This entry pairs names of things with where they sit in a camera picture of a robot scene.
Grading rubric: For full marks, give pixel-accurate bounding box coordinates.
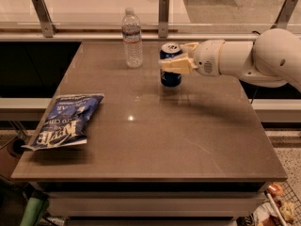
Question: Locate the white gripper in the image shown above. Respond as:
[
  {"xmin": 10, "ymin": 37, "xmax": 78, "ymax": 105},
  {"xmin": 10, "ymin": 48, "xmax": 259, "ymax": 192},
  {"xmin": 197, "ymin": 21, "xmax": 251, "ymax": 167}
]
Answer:
[{"xmin": 159, "ymin": 40, "xmax": 225, "ymax": 77}]

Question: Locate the blue pepsi can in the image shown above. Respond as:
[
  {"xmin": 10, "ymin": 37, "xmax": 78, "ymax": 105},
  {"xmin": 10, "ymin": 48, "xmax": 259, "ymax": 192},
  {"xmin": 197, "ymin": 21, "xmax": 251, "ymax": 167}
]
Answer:
[{"xmin": 160, "ymin": 42, "xmax": 182, "ymax": 87}]

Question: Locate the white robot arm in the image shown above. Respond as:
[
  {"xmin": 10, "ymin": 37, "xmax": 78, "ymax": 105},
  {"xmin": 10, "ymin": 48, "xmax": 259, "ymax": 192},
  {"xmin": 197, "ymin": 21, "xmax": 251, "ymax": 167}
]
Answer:
[{"xmin": 159, "ymin": 28, "xmax": 301, "ymax": 91}]

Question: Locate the blue chip bag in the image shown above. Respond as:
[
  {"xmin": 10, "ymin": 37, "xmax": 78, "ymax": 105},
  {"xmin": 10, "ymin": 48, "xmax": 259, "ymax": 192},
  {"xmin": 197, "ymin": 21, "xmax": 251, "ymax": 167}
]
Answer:
[{"xmin": 24, "ymin": 93, "xmax": 104, "ymax": 151}]

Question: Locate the clear plastic water bottle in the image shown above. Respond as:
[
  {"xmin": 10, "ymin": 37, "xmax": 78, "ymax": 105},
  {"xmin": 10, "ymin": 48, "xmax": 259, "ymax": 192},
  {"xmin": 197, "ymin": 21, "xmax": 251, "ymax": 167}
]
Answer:
[{"xmin": 121, "ymin": 8, "xmax": 143, "ymax": 68}]

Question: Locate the grey table drawer unit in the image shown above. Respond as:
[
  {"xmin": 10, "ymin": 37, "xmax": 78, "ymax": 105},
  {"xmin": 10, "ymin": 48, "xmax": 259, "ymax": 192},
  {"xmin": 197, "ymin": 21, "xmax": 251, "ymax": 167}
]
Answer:
[{"xmin": 46, "ymin": 191, "xmax": 265, "ymax": 219}]

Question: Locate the green cylinder under table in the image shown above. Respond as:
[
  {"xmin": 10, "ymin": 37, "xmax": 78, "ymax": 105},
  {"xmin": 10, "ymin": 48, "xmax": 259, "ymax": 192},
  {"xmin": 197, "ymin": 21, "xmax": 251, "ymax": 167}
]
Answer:
[{"xmin": 20, "ymin": 191, "xmax": 49, "ymax": 226}]

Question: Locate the middle metal railing bracket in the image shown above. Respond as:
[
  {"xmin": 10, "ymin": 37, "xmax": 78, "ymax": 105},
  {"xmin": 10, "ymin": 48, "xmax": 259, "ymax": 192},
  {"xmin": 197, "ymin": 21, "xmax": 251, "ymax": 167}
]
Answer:
[{"xmin": 158, "ymin": 0, "xmax": 169, "ymax": 38}]

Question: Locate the metal railing bracket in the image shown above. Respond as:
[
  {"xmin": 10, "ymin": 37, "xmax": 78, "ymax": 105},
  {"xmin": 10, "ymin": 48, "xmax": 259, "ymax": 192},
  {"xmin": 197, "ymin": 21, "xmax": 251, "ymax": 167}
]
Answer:
[
  {"xmin": 31, "ymin": 0, "xmax": 56, "ymax": 38},
  {"xmin": 272, "ymin": 0, "xmax": 299, "ymax": 29},
  {"xmin": 158, "ymin": 0, "xmax": 169, "ymax": 38}
]

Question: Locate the right metal railing bracket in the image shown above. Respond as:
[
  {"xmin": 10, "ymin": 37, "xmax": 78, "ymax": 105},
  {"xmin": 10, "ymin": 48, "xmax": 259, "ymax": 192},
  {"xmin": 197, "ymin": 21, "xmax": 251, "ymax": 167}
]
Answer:
[{"xmin": 272, "ymin": 0, "xmax": 299, "ymax": 29}]

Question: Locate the left metal railing bracket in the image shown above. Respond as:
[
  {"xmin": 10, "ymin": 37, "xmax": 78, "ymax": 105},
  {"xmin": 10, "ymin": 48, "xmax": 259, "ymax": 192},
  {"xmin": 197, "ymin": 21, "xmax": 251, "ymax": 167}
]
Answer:
[{"xmin": 31, "ymin": 0, "xmax": 56, "ymax": 38}]

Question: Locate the wire basket with snacks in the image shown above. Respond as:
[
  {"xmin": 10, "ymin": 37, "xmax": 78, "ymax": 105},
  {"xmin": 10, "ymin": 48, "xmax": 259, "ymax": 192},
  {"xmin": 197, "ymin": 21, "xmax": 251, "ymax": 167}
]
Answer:
[{"xmin": 251, "ymin": 182, "xmax": 301, "ymax": 226}]

